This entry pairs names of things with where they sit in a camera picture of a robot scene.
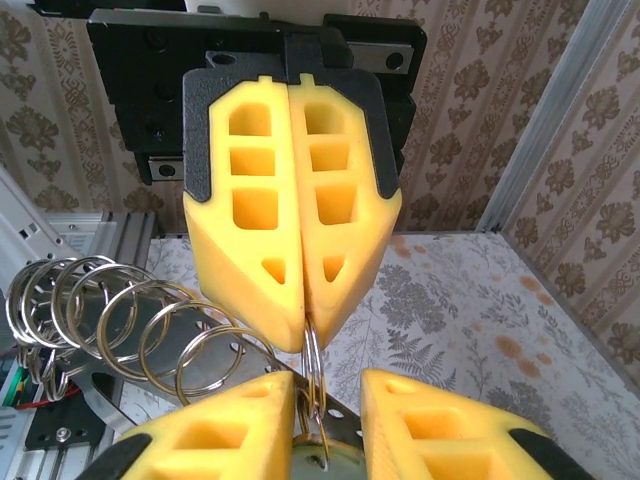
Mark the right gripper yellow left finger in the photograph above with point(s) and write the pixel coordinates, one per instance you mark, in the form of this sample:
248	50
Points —
270	440

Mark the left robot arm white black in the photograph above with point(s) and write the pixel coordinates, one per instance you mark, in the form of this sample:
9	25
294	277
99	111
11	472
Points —
20	220

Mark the aluminium table side rail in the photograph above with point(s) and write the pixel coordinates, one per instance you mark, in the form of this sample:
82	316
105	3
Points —
125	225

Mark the aluminium corner post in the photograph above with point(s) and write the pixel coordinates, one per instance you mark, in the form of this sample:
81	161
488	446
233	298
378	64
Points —
550	115

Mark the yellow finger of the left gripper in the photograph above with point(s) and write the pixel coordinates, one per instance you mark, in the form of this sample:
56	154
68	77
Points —
215	240
367	210

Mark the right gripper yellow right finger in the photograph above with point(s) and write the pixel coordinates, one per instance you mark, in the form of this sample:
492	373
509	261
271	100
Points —
390	425

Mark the small green circuit board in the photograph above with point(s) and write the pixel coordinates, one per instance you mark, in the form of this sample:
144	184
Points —
12	385

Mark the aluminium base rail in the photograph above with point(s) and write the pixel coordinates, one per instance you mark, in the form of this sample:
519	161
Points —
60	466

